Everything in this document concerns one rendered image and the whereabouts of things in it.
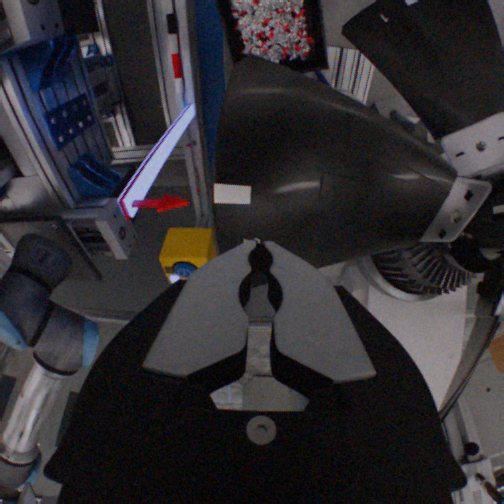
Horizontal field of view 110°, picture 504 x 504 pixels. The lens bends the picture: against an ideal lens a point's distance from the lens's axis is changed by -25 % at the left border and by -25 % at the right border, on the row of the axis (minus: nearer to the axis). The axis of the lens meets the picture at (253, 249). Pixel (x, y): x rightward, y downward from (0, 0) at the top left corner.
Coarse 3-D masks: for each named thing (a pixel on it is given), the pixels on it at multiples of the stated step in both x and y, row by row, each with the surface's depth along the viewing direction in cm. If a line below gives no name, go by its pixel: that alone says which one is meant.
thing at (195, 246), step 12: (180, 228) 51; (192, 228) 51; (204, 228) 51; (168, 240) 48; (180, 240) 48; (192, 240) 48; (204, 240) 49; (168, 252) 46; (180, 252) 46; (192, 252) 46; (204, 252) 46; (168, 264) 47; (192, 264) 46; (168, 276) 50
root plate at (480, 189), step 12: (456, 180) 19; (468, 180) 19; (456, 192) 20; (480, 192) 20; (444, 204) 21; (456, 204) 21; (468, 204) 21; (480, 204) 21; (444, 216) 22; (468, 216) 22; (432, 228) 24; (444, 228) 24; (456, 228) 24; (420, 240) 25; (432, 240) 25; (444, 240) 25
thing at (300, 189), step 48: (240, 96) 17; (288, 96) 17; (336, 96) 16; (240, 144) 19; (288, 144) 18; (336, 144) 18; (384, 144) 17; (288, 192) 20; (336, 192) 20; (384, 192) 20; (432, 192) 20; (288, 240) 23; (336, 240) 24; (384, 240) 24
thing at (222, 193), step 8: (216, 184) 20; (216, 192) 20; (224, 192) 20; (232, 192) 20; (240, 192) 20; (248, 192) 20; (216, 200) 21; (224, 200) 21; (232, 200) 21; (240, 200) 21; (248, 200) 21
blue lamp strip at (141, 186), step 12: (192, 108) 42; (180, 120) 36; (180, 132) 36; (168, 144) 31; (156, 156) 27; (156, 168) 27; (144, 180) 24; (132, 192) 22; (144, 192) 25; (132, 216) 22
